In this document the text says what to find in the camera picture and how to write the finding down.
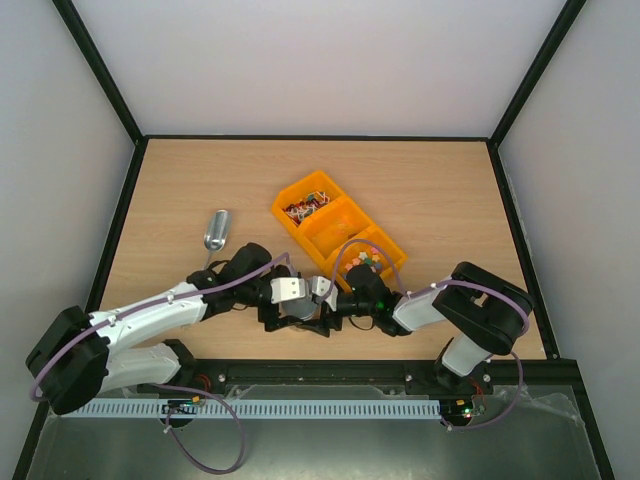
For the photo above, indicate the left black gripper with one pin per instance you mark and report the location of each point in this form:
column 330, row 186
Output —
column 267, row 316

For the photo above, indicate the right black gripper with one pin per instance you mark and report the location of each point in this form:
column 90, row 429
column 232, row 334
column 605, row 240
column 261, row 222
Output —
column 327, row 324

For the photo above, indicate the round metal jar lid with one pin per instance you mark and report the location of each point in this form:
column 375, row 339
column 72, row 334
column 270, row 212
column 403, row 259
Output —
column 303, row 309

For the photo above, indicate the yellow bin with popsicle candies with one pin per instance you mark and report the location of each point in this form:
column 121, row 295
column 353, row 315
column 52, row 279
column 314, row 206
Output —
column 330, row 227

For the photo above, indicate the metal candy scoop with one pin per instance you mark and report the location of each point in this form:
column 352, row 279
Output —
column 216, row 234

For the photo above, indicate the yellow bin with lollipops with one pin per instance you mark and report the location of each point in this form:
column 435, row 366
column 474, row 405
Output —
column 300, row 200

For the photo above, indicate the yellow bin with star candies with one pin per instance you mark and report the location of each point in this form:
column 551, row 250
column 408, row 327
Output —
column 374, row 248

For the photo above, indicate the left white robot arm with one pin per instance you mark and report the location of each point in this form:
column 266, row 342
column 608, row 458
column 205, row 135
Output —
column 84, row 354

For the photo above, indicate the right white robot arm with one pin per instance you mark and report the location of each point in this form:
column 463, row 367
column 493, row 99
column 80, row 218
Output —
column 489, row 313

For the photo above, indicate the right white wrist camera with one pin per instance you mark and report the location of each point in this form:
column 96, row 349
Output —
column 323, row 290

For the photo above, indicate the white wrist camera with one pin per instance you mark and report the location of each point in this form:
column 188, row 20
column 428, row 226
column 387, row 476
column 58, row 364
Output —
column 323, row 290
column 286, row 289

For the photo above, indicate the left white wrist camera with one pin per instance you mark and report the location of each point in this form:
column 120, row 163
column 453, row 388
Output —
column 286, row 289

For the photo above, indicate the black aluminium frame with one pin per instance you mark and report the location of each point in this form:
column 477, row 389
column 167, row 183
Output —
column 552, row 370

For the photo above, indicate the grey slotted cable duct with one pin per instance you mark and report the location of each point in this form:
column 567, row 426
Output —
column 261, row 409

